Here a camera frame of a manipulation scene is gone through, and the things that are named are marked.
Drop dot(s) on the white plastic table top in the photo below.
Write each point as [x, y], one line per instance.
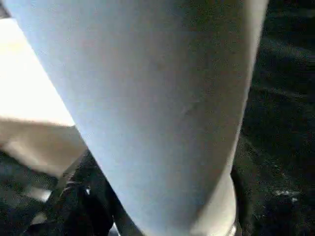
[29, 86]

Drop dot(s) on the white plastic table leg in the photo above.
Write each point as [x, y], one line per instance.
[147, 98]

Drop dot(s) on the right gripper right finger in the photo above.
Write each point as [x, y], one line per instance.
[275, 216]

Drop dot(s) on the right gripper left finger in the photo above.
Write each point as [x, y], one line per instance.
[81, 196]

